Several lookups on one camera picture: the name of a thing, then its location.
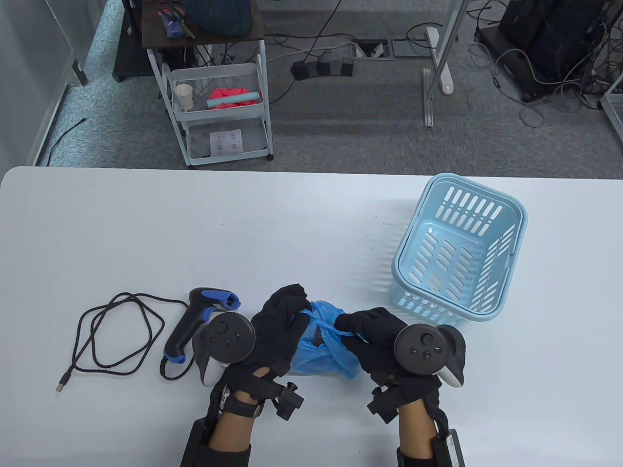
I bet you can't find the white utility cart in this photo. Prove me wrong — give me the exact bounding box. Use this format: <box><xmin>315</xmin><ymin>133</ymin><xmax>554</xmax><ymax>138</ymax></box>
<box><xmin>141</xmin><ymin>0</ymin><xmax>275</xmax><ymax>169</ymax></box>

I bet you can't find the person's left forearm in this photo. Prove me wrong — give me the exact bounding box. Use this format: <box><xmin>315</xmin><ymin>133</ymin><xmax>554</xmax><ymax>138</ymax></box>
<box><xmin>208</xmin><ymin>396</ymin><xmax>256</xmax><ymax>467</ymax></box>

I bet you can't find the floor socket box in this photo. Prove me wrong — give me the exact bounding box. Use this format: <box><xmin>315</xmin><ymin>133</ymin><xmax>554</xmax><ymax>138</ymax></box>
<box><xmin>351</xmin><ymin>39</ymin><xmax>395</xmax><ymax>60</ymax></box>

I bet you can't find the white desk leg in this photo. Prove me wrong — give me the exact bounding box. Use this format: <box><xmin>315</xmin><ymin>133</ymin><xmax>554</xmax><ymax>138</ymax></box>
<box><xmin>422</xmin><ymin>0</ymin><xmax>470</xmax><ymax>95</ymax></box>

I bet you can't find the black equipment pile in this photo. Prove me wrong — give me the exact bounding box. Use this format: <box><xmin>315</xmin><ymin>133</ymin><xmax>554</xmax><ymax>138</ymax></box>
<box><xmin>475</xmin><ymin>0</ymin><xmax>623</xmax><ymax>103</ymax></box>

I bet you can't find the thin black floor cable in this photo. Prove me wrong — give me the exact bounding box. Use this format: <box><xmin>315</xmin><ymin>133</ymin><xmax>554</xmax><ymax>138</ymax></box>
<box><xmin>46</xmin><ymin>118</ymin><xmax>87</xmax><ymax>166</ymax></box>

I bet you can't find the blue plastic bag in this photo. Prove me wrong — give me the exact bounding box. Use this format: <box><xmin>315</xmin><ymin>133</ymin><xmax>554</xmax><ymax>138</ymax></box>
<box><xmin>291</xmin><ymin>300</ymin><xmax>363</xmax><ymax>381</ymax></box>

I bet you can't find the tangle of floor cables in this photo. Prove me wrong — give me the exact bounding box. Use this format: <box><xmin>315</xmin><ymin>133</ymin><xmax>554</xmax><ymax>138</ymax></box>
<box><xmin>467</xmin><ymin>19</ymin><xmax>611</xmax><ymax>128</ymax></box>

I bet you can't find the black scanner cable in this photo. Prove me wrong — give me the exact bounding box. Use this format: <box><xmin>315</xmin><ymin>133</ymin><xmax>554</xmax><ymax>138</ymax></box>
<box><xmin>55</xmin><ymin>291</ymin><xmax>195</xmax><ymax>394</ymax></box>

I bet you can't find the dark blue fabric bag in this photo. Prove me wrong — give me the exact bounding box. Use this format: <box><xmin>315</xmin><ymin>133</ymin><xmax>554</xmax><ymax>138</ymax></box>
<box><xmin>184</xmin><ymin>0</ymin><xmax>255</xmax><ymax>37</ymax></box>

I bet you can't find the light blue plastic basket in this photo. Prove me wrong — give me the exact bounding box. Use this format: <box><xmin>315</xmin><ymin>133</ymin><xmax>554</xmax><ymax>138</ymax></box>
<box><xmin>391</xmin><ymin>173</ymin><xmax>529</xmax><ymax>332</ymax></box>

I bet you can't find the printed paper sheet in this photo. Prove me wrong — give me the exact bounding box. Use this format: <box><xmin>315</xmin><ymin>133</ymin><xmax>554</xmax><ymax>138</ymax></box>
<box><xmin>210</xmin><ymin>129</ymin><xmax>244</xmax><ymax>156</ymax></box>

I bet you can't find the grey black hand controller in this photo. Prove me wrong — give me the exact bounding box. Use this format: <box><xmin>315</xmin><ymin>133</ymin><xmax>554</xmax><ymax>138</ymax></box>
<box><xmin>192</xmin><ymin>311</ymin><xmax>256</xmax><ymax>387</ymax></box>
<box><xmin>393</xmin><ymin>323</ymin><xmax>466</xmax><ymax>388</ymax></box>

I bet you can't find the teal tube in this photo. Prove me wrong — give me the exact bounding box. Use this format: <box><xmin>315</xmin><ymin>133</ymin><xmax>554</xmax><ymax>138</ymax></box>
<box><xmin>205</xmin><ymin>91</ymin><xmax>261</xmax><ymax>109</ymax></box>

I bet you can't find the white metal frame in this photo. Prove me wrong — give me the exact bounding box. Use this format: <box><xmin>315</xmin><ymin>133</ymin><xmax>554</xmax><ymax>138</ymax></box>
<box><xmin>600</xmin><ymin>73</ymin><xmax>623</xmax><ymax>142</ymax></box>

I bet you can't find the black blue barcode scanner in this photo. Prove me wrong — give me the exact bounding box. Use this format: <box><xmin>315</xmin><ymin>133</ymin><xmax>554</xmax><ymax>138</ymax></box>
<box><xmin>163</xmin><ymin>287</ymin><xmax>241</xmax><ymax>364</ymax></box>

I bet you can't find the person's right hand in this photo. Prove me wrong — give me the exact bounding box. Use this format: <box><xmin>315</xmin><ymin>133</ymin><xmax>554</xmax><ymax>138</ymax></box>
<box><xmin>335</xmin><ymin>307</ymin><xmax>442</xmax><ymax>425</ymax></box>

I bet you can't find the grey metal rail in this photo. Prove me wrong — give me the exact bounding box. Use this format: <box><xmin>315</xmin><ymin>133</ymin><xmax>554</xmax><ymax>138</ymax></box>
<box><xmin>422</xmin><ymin>67</ymin><xmax>434</xmax><ymax>128</ymax></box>

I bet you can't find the black cabinet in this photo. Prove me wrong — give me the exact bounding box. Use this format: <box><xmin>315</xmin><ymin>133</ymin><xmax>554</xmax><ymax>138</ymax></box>
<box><xmin>112</xmin><ymin>0</ymin><xmax>156</xmax><ymax>83</ymax></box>

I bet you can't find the person's right forearm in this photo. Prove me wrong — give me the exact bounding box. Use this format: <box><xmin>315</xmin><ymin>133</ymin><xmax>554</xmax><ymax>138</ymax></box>
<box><xmin>397</xmin><ymin>399</ymin><xmax>439</xmax><ymax>467</ymax></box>

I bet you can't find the pink cloth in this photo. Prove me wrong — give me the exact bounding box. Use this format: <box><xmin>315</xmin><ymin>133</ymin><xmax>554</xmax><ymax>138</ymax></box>
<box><xmin>209</xmin><ymin>87</ymin><xmax>250</xmax><ymax>110</ymax></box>

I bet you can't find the person's left hand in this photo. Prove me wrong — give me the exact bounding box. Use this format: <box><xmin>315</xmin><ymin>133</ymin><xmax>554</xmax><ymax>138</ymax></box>
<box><xmin>221</xmin><ymin>285</ymin><xmax>312</xmax><ymax>404</ymax></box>

